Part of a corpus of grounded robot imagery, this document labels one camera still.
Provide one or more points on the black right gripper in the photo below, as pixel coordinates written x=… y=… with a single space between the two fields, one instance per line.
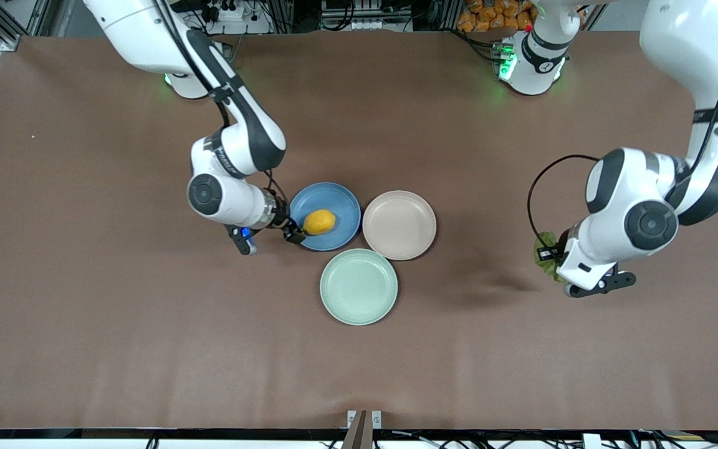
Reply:
x=282 y=219

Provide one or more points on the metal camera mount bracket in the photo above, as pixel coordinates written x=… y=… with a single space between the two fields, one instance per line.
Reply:
x=364 y=424

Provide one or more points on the yellow lemon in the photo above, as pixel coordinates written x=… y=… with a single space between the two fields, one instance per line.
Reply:
x=321 y=222

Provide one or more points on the bag of orange items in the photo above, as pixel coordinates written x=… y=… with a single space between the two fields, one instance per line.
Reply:
x=490 y=15

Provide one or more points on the white power strip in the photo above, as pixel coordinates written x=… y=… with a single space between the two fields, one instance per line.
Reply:
x=229 y=12

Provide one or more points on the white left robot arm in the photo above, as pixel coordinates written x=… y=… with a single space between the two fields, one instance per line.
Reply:
x=614 y=240

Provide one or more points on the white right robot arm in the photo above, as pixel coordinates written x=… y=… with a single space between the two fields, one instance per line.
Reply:
x=234 y=153

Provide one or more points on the white electronics box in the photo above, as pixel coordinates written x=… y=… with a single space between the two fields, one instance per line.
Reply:
x=365 y=25

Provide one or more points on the beige round plate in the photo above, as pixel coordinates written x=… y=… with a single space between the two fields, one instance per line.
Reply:
x=399 y=224

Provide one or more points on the green lettuce leaf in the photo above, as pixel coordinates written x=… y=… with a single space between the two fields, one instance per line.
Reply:
x=546 y=269

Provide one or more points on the pale green round plate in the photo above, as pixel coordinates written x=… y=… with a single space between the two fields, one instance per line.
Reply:
x=359 y=287

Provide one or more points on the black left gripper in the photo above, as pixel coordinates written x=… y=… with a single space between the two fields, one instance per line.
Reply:
x=549 y=254

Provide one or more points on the brown table cover sheet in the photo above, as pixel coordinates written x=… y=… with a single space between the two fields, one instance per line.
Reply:
x=147 y=343

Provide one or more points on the blue round plate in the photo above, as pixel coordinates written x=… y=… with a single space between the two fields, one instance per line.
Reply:
x=334 y=199

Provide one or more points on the small white box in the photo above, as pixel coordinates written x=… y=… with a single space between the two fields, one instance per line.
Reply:
x=591 y=441

